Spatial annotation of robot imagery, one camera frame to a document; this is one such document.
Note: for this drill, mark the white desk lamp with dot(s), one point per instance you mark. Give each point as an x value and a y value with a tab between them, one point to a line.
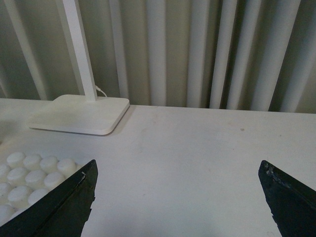
87	113

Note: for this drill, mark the grey pleated curtain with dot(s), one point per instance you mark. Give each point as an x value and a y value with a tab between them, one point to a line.
255	55

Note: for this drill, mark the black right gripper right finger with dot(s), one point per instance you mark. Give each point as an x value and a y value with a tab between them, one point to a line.
292	203

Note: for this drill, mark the white studded base plate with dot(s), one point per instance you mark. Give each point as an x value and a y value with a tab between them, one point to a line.
25	179

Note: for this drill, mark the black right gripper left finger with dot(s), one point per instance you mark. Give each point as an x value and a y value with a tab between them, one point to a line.
63	212

